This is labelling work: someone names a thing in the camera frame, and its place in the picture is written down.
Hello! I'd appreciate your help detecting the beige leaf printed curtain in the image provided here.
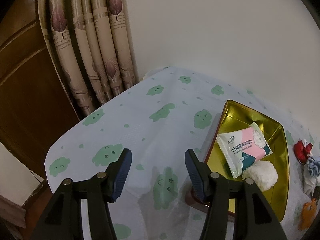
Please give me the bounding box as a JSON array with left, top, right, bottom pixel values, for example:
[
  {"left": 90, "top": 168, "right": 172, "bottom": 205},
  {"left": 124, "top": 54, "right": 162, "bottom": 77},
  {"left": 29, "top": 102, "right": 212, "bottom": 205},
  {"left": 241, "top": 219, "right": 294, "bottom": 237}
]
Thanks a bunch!
[{"left": 37, "top": 0, "right": 140, "bottom": 120}]

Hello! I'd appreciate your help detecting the pink white wipes packet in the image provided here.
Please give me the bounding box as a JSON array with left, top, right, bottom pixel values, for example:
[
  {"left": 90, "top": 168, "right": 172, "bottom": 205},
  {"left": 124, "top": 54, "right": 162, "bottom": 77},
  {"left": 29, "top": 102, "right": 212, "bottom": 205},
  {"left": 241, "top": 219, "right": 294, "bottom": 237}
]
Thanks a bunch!
[{"left": 216, "top": 122, "right": 273, "bottom": 179}]

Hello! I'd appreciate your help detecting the brown wooden door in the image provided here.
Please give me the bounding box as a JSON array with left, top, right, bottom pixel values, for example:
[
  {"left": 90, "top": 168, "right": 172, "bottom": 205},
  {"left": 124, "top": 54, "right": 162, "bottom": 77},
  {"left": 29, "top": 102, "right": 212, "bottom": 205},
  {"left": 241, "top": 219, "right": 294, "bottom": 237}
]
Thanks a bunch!
[{"left": 0, "top": 0, "right": 83, "bottom": 180}]

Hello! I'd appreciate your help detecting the thin black cable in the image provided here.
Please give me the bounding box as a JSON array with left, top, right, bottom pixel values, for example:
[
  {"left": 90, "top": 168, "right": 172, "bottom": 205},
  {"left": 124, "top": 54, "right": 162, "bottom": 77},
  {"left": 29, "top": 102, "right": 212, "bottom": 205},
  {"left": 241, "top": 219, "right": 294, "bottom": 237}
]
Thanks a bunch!
[{"left": 28, "top": 169, "right": 45, "bottom": 183}]

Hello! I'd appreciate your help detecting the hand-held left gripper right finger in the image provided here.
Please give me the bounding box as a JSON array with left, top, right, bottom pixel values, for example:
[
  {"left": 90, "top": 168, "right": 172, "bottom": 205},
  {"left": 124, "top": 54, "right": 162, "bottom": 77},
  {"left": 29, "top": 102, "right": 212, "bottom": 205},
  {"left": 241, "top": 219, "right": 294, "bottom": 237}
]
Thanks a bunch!
[{"left": 184, "top": 149, "right": 288, "bottom": 240}]

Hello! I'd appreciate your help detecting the red white cloth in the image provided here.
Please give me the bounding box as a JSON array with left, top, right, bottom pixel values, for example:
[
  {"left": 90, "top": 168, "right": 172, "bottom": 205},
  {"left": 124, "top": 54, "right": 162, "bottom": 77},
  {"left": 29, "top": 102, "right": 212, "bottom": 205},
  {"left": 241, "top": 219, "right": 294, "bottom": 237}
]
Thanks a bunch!
[{"left": 293, "top": 140, "right": 314, "bottom": 164}]

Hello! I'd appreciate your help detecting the gold metal tin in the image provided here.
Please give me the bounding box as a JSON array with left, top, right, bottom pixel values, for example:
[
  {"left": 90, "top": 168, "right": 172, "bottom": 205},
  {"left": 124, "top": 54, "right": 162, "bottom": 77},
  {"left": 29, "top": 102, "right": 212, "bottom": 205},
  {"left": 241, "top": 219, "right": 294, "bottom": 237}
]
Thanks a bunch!
[{"left": 191, "top": 100, "right": 290, "bottom": 223}]

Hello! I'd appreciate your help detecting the light blue towel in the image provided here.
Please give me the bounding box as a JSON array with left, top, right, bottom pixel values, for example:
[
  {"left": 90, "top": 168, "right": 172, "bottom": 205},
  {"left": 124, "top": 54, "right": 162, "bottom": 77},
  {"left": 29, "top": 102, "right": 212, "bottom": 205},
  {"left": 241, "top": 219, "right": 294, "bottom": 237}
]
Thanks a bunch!
[{"left": 305, "top": 156, "right": 320, "bottom": 178}]

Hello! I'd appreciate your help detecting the orange frog toy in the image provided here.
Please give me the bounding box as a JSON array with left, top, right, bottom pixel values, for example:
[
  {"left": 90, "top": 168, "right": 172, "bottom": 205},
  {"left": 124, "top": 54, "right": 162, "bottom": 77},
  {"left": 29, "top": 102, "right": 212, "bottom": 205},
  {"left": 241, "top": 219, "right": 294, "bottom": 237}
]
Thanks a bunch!
[{"left": 299, "top": 197, "right": 320, "bottom": 230}]

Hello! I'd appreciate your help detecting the green cloud printed tablecloth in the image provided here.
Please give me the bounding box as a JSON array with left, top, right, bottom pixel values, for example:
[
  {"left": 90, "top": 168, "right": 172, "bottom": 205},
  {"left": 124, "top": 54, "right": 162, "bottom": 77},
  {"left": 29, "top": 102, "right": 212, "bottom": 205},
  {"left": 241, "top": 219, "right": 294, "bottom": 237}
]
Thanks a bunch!
[{"left": 44, "top": 66, "right": 320, "bottom": 240}]

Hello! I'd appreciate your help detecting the large white fluffy ball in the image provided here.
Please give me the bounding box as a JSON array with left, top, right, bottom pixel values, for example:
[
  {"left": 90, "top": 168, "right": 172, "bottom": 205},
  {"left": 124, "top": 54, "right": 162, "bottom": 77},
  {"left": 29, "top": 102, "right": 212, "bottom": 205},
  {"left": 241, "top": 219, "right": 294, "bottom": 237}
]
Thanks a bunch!
[{"left": 242, "top": 160, "right": 279, "bottom": 192}]

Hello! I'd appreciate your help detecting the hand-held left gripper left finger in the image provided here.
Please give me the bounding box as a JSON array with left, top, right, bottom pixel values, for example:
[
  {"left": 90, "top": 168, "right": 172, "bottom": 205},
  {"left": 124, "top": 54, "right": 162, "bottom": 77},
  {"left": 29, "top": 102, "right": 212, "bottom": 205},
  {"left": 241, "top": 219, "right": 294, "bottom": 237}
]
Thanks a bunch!
[{"left": 30, "top": 148, "right": 132, "bottom": 240}]

